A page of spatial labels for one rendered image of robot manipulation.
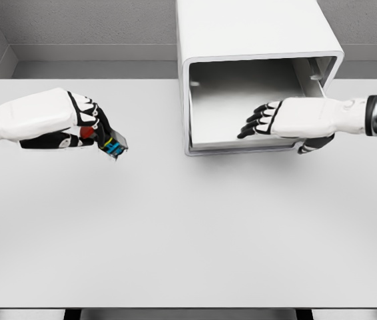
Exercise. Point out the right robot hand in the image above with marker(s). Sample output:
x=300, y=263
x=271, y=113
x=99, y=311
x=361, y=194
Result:
x=305, y=116

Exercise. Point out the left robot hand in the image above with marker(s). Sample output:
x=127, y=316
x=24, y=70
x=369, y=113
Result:
x=52, y=110

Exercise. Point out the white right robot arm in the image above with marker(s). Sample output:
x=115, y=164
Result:
x=351, y=115

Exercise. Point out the white tabletop storage cabinet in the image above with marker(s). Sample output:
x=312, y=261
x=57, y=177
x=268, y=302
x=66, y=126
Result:
x=241, y=26

